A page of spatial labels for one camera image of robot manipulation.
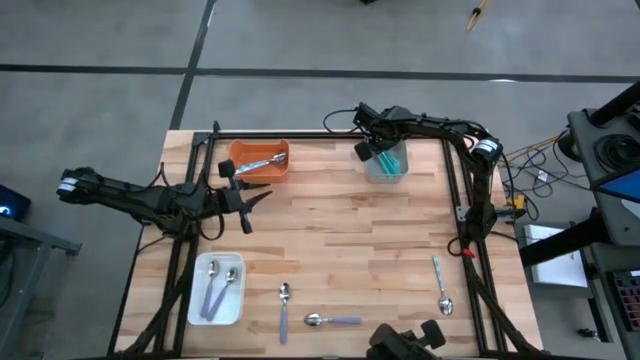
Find black diagonal stand beam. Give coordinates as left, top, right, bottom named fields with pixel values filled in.
left=518, top=207, right=604, bottom=269

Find patterned handle spoon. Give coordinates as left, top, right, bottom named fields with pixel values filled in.
left=232, top=151, right=290, bottom=176
left=431, top=255, right=455, bottom=317

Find lavender handle spoon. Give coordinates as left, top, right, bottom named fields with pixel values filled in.
left=303, top=312, right=363, bottom=328
left=277, top=282, right=292, bottom=346
left=205, top=267, right=240, bottom=322
left=199, top=259, right=221, bottom=320

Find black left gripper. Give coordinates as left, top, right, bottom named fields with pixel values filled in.
left=199, top=159, right=274, bottom=236

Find yellow floor cables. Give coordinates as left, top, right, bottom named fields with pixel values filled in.
left=499, top=132, right=569, bottom=166

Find orange plastic bin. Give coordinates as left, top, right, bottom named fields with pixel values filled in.
left=227, top=138, right=291, bottom=184

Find yellow black stick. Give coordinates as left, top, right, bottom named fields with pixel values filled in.
left=465, top=0, right=490, bottom=33

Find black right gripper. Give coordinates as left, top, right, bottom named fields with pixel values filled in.
left=352, top=102, right=416, bottom=163

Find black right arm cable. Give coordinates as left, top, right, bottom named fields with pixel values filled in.
left=322, top=108, right=361, bottom=134

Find white box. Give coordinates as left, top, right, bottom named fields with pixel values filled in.
left=523, top=223, right=590, bottom=290

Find black device with blue light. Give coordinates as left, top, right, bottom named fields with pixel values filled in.
left=0, top=183, right=32, bottom=224

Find blue screen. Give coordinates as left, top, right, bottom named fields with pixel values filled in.
left=594, top=168, right=640, bottom=205

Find white plastic bin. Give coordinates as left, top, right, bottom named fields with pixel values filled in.
left=187, top=251, right=246, bottom=327

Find grey metal stand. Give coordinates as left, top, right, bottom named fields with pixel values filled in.
left=0, top=214, right=84, bottom=360

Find black keyboard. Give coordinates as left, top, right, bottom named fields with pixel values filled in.
left=610, top=269, right=640, bottom=332

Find yellow cable connector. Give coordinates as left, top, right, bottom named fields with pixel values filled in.
left=504, top=193, right=526, bottom=214

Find grey equipment cart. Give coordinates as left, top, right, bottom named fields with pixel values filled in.
left=567, top=79, right=640, bottom=249

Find black aluminium table frame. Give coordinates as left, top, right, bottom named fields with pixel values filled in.
left=107, top=119, right=544, bottom=359

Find grey plastic bin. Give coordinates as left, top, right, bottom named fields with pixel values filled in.
left=364, top=141, right=410, bottom=184

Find black cart beam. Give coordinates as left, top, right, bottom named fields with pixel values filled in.
left=589, top=82, right=640, bottom=126

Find black cable coil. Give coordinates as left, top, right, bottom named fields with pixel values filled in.
left=593, top=133, right=640, bottom=174

